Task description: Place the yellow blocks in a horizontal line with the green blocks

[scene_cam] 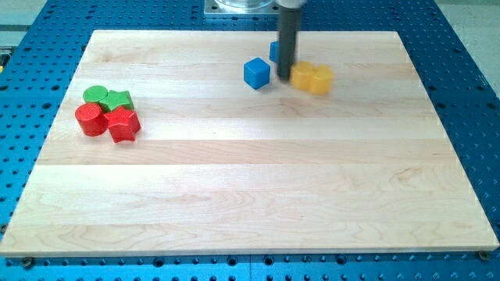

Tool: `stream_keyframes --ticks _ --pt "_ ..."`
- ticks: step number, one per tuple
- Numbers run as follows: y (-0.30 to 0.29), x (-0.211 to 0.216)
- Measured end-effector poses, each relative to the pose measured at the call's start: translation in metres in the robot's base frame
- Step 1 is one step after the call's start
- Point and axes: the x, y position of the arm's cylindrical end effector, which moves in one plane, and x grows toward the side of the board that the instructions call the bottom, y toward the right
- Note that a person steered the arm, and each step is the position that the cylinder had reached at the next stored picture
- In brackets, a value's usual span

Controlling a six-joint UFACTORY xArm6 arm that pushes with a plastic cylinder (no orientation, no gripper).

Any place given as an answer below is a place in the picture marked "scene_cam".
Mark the blue cube block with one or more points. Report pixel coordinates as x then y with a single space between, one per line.
256 73

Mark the light wooden board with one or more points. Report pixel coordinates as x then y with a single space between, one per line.
221 168

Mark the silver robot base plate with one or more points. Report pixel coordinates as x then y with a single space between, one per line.
240 7

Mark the green cylinder block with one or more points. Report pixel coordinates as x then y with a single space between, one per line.
95 94

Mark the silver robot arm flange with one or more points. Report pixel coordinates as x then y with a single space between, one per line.
291 4

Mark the red cylinder block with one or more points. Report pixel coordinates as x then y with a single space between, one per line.
91 119

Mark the yellow round block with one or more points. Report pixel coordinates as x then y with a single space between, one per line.
321 79
300 75

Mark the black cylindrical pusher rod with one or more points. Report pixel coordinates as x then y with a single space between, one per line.
288 26

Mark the blue block behind rod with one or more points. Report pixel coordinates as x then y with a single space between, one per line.
273 52

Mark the green star block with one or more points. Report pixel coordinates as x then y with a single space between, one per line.
115 99

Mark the red star block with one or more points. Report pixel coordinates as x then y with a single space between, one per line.
123 124

